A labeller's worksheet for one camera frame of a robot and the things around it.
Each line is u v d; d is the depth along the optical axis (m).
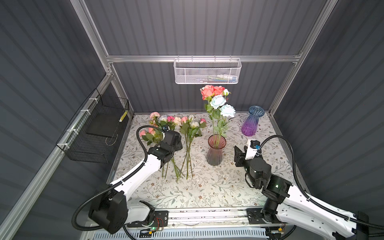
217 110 0.74
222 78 0.92
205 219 0.75
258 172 0.52
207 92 0.72
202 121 1.11
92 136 0.72
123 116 0.81
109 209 0.40
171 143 0.63
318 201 0.47
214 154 0.92
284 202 0.52
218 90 0.74
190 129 1.07
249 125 1.11
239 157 0.63
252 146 0.60
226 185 0.85
